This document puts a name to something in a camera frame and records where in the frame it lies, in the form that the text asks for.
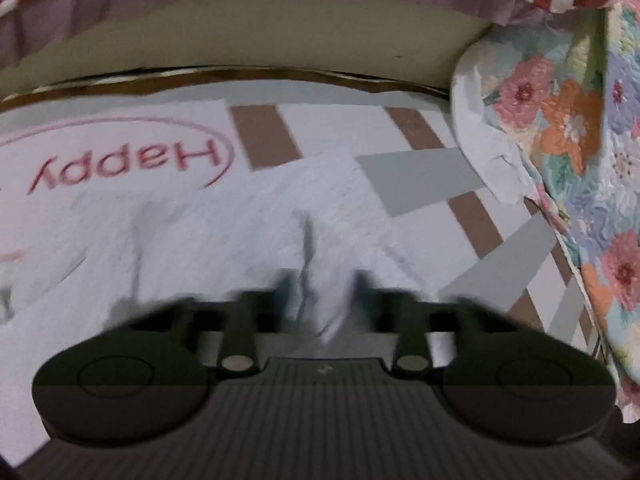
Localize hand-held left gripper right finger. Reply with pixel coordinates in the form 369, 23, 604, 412
345, 270, 521, 376

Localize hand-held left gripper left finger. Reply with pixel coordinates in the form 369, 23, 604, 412
112, 270, 301, 376

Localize grey printed T-shirt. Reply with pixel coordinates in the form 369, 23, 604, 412
0, 146, 443, 466

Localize checkered mat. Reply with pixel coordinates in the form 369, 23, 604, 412
0, 75, 601, 361

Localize floral quilt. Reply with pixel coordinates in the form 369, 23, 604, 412
480, 2, 640, 426

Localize beige bed frame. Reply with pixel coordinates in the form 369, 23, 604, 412
0, 0, 501, 106

